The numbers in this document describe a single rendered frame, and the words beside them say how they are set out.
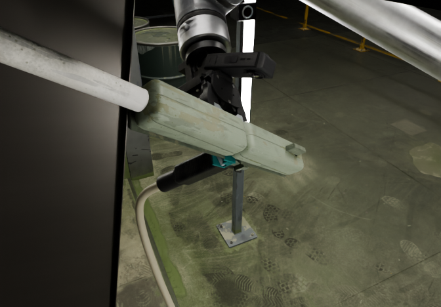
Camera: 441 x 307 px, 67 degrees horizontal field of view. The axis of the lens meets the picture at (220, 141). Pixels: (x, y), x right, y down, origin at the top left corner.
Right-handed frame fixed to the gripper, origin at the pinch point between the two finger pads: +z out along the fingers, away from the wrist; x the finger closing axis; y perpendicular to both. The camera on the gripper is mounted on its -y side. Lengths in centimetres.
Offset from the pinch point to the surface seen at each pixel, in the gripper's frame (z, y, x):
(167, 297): 16.8, 36.2, -18.4
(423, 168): -48, 0, -272
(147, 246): 6.9, 29.9, -8.3
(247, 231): -15, 96, -145
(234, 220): -21, 94, -132
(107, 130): -9.8, 18.5, 8.5
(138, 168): -76, 165, -118
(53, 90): -13.0, 17.3, 18.2
